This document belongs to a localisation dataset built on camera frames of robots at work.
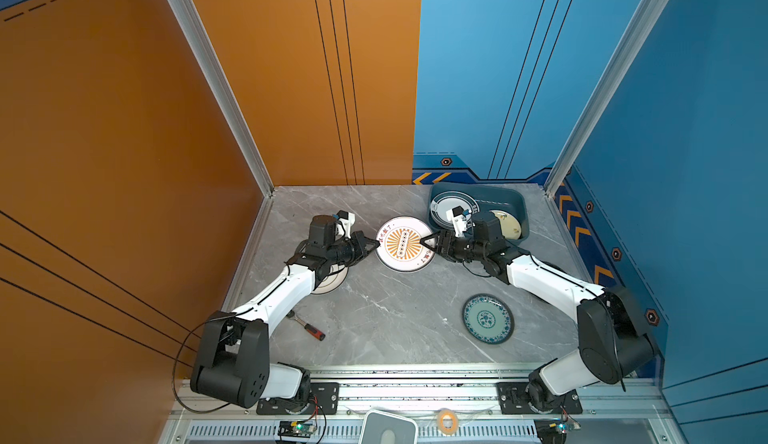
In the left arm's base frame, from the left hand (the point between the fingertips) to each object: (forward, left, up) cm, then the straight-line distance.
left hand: (381, 241), depth 83 cm
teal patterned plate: (-15, -31, -17) cm, 39 cm away
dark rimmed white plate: (+30, -24, -14) cm, 41 cm away
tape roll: (-38, -17, -17) cm, 45 cm away
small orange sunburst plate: (-1, -5, -1) cm, 6 cm away
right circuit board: (-41, -44, -17) cm, 62 cm away
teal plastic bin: (+33, -41, -15) cm, 55 cm away
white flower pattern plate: (-4, +16, -17) cm, 24 cm away
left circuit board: (-42, +19, -19) cm, 50 cm away
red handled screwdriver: (-19, +20, -18) cm, 32 cm away
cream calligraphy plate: (+17, -45, -15) cm, 51 cm away
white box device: (-42, -2, -13) cm, 44 cm away
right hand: (-1, -12, -1) cm, 12 cm away
